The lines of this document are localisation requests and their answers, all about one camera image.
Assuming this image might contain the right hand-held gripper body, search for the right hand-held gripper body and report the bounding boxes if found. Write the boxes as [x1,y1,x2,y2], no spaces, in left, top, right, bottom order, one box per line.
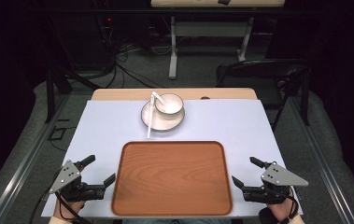
[242,161,309,205]

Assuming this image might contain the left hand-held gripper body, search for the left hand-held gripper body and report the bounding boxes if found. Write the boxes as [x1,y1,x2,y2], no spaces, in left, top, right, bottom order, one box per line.
[49,160,106,203]

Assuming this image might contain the person's right hand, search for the person's right hand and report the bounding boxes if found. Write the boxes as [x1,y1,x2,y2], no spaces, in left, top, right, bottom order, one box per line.
[266,193,298,220]

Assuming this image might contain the person's left hand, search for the person's left hand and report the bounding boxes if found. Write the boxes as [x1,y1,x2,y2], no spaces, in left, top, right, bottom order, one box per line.
[52,199,87,220]

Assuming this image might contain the white table mat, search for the white table mat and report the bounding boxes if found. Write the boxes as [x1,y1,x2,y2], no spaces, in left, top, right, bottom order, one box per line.
[40,99,304,218]

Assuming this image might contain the brown wooden tray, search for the brown wooden tray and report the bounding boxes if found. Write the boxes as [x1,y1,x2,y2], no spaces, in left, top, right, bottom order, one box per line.
[111,140,234,217]

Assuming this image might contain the black metal stand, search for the black metal stand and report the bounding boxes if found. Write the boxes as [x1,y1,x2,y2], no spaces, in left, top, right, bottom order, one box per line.
[44,65,102,124]

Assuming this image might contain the white plate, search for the white plate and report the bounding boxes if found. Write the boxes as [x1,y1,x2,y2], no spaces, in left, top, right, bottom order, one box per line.
[140,100,186,133]

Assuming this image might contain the black chair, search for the black chair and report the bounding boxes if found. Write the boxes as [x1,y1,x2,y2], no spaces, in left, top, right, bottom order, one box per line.
[215,59,313,132]

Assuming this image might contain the white bowl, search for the white bowl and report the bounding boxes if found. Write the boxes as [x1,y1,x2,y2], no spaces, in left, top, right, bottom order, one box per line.
[154,92,185,120]

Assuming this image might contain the white spoon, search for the white spoon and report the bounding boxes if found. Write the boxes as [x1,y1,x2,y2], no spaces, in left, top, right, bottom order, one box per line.
[151,91,168,107]

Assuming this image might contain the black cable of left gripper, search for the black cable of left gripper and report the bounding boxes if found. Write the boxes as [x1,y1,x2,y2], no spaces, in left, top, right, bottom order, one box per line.
[28,186,92,224]

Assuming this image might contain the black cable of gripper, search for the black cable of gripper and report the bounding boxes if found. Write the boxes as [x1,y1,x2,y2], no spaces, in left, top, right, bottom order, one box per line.
[258,186,300,224]
[28,186,92,224]

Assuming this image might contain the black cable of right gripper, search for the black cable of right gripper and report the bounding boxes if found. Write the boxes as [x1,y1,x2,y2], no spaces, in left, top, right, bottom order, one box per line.
[258,186,300,224]

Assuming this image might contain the metal floor rail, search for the metal floor rail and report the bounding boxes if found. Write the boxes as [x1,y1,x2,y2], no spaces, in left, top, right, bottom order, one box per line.
[0,92,70,224]
[290,94,354,224]

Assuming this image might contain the bundle of floor cables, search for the bundle of floor cables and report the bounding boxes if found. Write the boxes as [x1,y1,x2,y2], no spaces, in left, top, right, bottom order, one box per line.
[101,41,169,90]

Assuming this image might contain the white metal desk frame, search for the white metal desk frame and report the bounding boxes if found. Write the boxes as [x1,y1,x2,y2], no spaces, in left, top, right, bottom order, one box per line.
[168,15,255,80]

